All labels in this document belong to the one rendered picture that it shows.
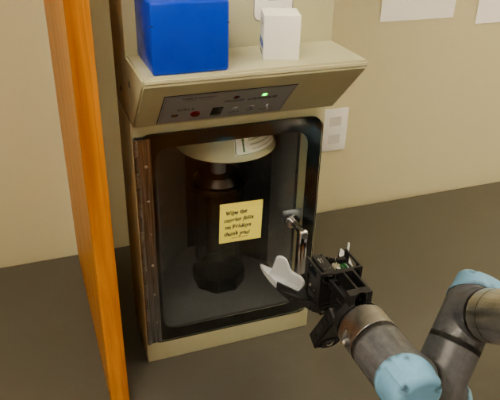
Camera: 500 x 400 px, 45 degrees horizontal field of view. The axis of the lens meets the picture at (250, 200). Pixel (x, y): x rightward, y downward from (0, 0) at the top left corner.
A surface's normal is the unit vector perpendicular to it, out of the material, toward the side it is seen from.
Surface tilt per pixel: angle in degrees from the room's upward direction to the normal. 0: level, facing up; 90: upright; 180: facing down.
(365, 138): 90
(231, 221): 90
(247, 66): 0
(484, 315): 81
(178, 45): 90
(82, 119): 90
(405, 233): 0
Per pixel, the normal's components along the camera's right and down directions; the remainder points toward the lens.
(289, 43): 0.07, 0.48
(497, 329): -0.94, 0.26
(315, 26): 0.35, 0.46
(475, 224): 0.02, -0.88
